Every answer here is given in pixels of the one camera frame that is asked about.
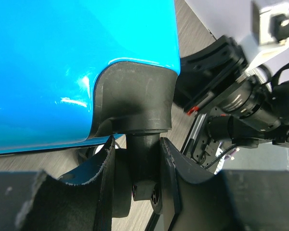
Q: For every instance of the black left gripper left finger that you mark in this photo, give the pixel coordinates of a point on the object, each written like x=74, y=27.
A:
x=81, y=200

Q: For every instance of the blue suitcase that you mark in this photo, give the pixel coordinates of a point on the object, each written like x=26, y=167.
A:
x=75, y=72

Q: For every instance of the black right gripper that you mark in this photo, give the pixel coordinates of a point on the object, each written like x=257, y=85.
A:
x=241, y=108

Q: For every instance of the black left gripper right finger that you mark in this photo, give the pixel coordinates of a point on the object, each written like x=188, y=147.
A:
x=193, y=199

